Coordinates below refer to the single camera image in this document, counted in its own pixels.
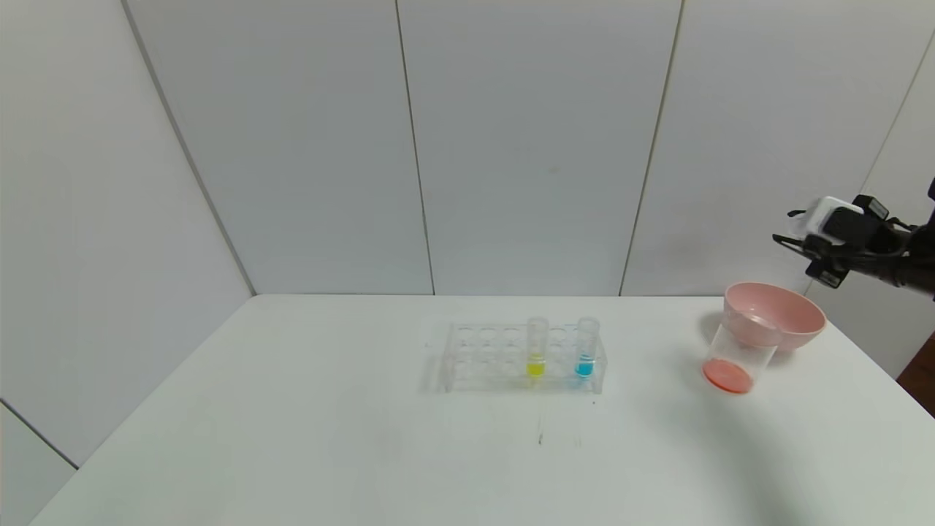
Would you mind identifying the test tube with blue pigment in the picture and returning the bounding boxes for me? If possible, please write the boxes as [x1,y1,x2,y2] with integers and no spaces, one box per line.
[575,316,601,379]

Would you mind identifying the clear acrylic test tube rack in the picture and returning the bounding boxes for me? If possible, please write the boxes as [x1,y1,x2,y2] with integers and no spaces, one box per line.
[443,321,608,396]

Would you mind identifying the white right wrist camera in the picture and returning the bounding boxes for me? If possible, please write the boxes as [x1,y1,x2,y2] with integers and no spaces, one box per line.
[803,195,865,239]

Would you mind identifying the clear plastic measuring beaker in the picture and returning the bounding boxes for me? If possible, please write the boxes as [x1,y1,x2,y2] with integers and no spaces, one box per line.
[702,310,778,396]

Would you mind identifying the pink plastic bowl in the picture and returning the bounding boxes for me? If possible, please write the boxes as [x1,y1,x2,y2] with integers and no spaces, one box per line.
[722,282,827,354]

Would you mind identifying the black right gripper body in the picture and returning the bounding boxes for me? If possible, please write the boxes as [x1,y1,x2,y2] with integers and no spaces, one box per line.
[804,194,893,289]

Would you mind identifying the test tube with yellow pigment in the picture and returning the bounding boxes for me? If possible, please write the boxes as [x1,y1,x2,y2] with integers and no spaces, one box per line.
[525,316,550,380]

